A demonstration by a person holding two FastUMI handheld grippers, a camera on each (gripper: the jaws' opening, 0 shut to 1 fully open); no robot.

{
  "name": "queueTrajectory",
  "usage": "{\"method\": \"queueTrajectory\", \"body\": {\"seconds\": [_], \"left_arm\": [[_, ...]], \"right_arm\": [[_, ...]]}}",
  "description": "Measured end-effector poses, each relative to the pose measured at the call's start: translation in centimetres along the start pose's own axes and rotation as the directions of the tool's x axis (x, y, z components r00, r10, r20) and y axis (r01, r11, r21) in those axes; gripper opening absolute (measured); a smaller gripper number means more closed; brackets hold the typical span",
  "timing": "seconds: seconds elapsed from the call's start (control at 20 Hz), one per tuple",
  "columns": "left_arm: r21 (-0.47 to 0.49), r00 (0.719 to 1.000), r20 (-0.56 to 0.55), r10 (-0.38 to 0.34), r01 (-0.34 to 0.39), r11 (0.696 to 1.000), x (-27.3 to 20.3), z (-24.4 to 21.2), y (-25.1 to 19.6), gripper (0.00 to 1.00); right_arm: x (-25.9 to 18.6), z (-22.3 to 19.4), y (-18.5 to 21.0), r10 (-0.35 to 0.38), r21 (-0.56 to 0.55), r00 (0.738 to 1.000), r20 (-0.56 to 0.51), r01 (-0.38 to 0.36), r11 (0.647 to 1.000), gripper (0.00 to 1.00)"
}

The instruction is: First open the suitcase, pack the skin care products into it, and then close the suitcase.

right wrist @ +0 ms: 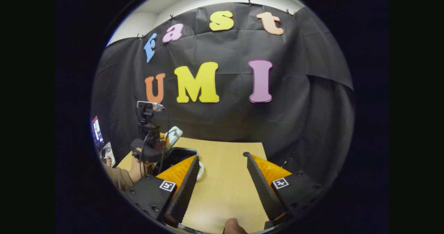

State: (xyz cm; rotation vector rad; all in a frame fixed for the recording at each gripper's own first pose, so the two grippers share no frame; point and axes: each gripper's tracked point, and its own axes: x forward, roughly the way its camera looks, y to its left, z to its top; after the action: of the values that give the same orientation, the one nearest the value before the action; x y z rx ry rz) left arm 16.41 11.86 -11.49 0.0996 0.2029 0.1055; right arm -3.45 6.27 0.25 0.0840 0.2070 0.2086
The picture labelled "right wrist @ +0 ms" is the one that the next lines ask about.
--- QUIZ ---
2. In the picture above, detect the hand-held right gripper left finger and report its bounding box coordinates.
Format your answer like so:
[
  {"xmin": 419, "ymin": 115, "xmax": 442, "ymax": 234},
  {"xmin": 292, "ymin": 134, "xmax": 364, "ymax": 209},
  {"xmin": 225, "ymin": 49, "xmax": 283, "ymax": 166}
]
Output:
[{"xmin": 124, "ymin": 155, "xmax": 200, "ymax": 228}]

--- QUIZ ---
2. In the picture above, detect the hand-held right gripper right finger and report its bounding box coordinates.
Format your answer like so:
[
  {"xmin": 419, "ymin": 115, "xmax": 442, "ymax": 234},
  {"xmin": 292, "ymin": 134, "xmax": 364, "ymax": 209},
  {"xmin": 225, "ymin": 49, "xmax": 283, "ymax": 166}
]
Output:
[{"xmin": 246, "ymin": 152, "xmax": 326, "ymax": 229}]

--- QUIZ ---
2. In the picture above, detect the white suitcase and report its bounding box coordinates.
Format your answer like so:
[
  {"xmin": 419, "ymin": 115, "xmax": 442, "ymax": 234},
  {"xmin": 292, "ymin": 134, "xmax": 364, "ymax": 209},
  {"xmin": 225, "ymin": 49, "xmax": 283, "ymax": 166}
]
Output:
[{"xmin": 153, "ymin": 126, "xmax": 205, "ymax": 182}]

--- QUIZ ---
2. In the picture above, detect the white device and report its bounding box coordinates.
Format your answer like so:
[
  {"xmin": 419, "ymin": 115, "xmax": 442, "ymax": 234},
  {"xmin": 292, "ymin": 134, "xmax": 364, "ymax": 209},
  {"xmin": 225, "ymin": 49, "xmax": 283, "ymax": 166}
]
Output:
[{"xmin": 100, "ymin": 142, "xmax": 117, "ymax": 167}]

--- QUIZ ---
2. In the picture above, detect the computer monitor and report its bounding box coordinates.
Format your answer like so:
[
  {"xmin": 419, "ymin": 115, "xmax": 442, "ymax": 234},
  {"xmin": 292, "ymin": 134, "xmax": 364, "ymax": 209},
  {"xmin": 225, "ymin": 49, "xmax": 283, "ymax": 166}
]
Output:
[{"xmin": 92, "ymin": 115, "xmax": 104, "ymax": 147}]

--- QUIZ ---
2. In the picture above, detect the black cable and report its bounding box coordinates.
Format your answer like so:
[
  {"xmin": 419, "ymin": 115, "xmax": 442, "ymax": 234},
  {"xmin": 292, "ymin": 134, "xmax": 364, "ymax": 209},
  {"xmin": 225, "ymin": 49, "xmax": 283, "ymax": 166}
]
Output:
[
  {"xmin": 140, "ymin": 132, "xmax": 150, "ymax": 177},
  {"xmin": 158, "ymin": 107, "xmax": 171, "ymax": 175}
]

